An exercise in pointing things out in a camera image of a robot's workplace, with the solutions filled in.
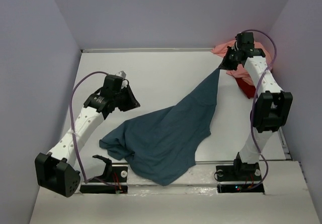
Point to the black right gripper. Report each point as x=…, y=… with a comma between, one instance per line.
x=225, y=64

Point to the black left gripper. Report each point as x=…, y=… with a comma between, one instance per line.
x=133, y=102

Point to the teal blue t shirt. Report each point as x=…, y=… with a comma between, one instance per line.
x=160, y=146

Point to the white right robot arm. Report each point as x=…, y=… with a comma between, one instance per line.
x=271, y=104

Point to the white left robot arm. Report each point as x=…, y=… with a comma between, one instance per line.
x=60, y=169

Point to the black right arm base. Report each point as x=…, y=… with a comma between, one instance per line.
x=238, y=179

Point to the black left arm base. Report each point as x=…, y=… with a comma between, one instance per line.
x=113, y=179

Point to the pink t shirt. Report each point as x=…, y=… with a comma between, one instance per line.
x=226, y=49

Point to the red t shirt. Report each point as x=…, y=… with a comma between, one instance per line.
x=248, y=90

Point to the metal back table rail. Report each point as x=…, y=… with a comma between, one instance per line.
x=124, y=50

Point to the metal table rail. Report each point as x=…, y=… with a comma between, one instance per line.
x=124, y=50
x=114, y=163

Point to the metal left side rail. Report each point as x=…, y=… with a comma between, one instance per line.
x=56, y=150

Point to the metal front table rail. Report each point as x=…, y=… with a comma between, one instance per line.
x=114, y=163

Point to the metal right side rail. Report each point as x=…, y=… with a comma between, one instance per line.
x=284, y=145

